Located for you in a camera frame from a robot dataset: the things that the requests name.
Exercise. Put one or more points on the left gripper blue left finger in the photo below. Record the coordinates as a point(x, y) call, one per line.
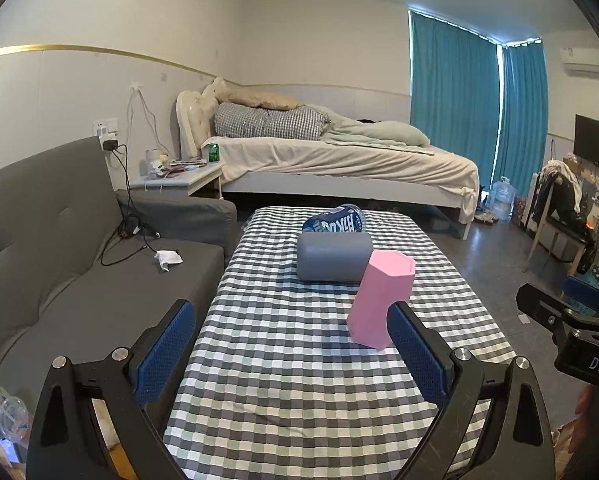
point(157, 353)

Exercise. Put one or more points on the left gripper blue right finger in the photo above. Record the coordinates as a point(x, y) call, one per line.
point(425, 353)

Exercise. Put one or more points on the pink hexagonal cup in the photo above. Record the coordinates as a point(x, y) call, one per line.
point(388, 278)

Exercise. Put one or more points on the grey cylindrical cup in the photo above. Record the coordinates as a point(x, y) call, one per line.
point(333, 257)

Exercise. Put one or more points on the teal laundry basket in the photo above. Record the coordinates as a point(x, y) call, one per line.
point(581, 296)

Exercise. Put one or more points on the white paper on floor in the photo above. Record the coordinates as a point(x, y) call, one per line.
point(523, 318)

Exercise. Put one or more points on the white crumpled tissue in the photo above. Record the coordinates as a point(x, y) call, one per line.
point(167, 258)

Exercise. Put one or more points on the checkered tablecloth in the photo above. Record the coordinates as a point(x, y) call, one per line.
point(276, 389)

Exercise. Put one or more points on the grey sofa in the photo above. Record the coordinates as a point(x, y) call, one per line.
point(57, 209)

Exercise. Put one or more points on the blue labelled plastic bottle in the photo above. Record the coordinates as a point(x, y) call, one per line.
point(346, 218)

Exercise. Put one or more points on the wooden chair with clothes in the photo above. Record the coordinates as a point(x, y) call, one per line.
point(560, 204)

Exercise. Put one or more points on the large water jug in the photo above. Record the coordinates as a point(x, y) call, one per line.
point(502, 197)

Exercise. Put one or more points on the white bedside table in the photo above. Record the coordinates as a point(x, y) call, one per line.
point(186, 183)

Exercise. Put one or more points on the black television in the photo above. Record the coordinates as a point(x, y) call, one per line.
point(586, 139)

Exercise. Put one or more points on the teal curtain right panel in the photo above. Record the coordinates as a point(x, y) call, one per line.
point(524, 114)

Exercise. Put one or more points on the teal curtain panel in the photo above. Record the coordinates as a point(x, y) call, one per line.
point(455, 95)
point(524, 114)

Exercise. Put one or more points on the beige bed sheet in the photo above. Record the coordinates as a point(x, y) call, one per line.
point(452, 173)

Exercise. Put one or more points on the green soda can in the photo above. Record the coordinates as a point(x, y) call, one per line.
point(213, 153)

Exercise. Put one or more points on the light green blanket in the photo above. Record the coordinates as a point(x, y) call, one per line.
point(388, 130)

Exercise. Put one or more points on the checkered pillow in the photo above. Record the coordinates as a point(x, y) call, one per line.
point(238, 121)

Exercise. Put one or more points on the teal curtain left panel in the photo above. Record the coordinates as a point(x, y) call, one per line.
point(455, 95)

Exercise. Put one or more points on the beige pillow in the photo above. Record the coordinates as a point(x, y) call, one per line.
point(259, 99)

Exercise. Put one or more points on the black charger with cable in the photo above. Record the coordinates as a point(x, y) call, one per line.
point(132, 224)

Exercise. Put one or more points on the white bed frame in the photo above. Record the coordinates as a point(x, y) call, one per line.
point(195, 112)

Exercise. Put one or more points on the wall air conditioner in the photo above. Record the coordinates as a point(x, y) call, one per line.
point(581, 61)

